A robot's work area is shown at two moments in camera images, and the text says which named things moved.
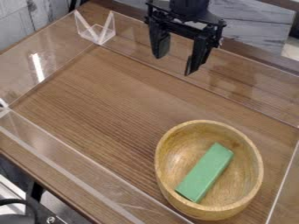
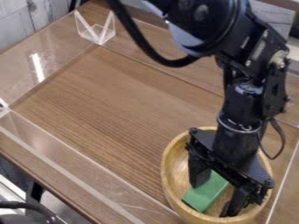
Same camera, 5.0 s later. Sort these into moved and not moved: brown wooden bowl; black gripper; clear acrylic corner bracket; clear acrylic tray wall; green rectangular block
Moved: green rectangular block; brown wooden bowl; black gripper
Not moved: clear acrylic corner bracket; clear acrylic tray wall
